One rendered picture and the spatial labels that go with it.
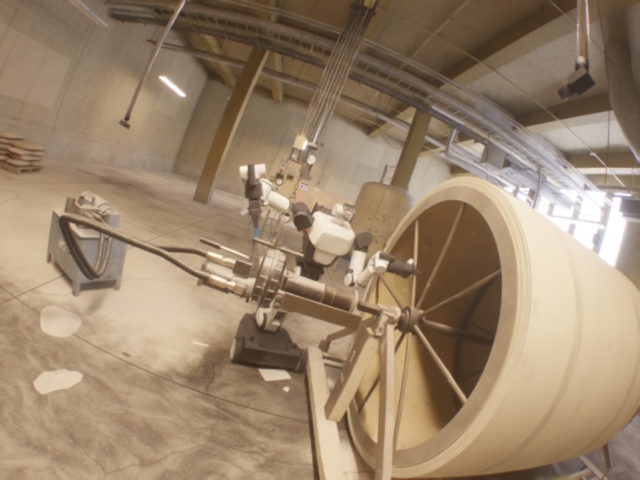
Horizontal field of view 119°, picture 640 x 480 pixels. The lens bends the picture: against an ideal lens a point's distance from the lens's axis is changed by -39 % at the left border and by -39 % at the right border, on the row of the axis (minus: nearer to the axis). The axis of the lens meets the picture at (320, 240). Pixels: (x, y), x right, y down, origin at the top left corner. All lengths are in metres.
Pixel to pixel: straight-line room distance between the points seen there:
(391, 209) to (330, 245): 4.30
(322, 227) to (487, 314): 1.91
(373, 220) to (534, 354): 5.20
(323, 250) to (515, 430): 1.38
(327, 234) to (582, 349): 1.43
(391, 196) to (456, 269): 3.64
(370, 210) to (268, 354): 4.28
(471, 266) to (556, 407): 1.60
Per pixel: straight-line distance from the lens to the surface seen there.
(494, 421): 1.15
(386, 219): 6.03
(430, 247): 2.41
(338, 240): 1.81
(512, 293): 1.15
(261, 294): 1.42
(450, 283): 2.68
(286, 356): 2.42
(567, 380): 1.37
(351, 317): 1.53
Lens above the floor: 1.35
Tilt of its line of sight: 7 degrees down
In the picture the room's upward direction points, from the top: 21 degrees clockwise
